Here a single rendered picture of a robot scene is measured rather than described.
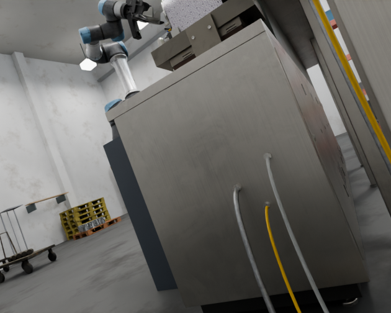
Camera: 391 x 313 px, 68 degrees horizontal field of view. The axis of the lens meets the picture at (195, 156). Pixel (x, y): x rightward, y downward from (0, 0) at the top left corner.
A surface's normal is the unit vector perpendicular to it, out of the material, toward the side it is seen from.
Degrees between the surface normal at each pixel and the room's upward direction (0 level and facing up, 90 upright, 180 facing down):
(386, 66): 90
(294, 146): 90
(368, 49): 90
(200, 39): 90
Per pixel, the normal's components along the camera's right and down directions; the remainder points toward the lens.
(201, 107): -0.44, 0.12
